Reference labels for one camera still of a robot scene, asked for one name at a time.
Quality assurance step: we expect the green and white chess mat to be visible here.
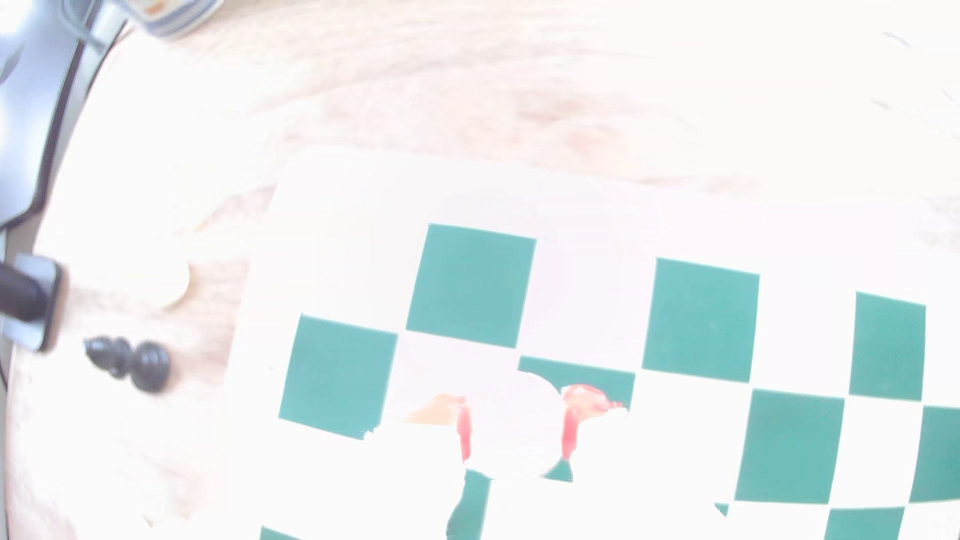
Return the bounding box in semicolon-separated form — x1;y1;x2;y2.
187;146;960;540

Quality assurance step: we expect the white chess bishop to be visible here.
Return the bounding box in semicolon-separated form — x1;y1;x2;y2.
465;370;568;482

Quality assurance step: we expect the white chess piece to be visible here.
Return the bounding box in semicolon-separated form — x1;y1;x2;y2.
75;251;193;313

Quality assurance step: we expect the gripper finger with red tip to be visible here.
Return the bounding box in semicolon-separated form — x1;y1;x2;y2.
322;393;474;540
561;384;744;540

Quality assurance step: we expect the dark grey flat object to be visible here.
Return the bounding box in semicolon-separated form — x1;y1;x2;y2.
0;0;130;228

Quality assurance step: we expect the black chess pawn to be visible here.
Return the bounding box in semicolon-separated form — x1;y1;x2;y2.
84;336;173;394

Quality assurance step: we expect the metal table clamp black handle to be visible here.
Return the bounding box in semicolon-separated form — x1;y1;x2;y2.
0;253;67;354

